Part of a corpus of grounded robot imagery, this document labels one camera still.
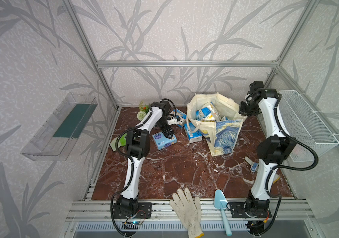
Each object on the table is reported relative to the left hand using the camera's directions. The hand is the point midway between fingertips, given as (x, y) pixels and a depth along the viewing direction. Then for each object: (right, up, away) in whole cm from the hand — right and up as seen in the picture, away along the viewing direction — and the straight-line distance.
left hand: (167, 131), depth 99 cm
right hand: (+46, +13, -10) cm, 49 cm away
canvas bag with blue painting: (+33, -2, -14) cm, 36 cm away
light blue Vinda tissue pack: (-3, -6, -5) cm, 8 cm away
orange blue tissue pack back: (+10, +11, +5) cm, 16 cm away
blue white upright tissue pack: (+18, -3, -3) cm, 18 cm away
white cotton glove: (+13, -37, -27) cm, 48 cm away
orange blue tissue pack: (+26, +12, -10) cm, 31 cm away
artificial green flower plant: (-15, +15, -2) cm, 21 cm away
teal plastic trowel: (+30, -35, -23) cm, 51 cm away
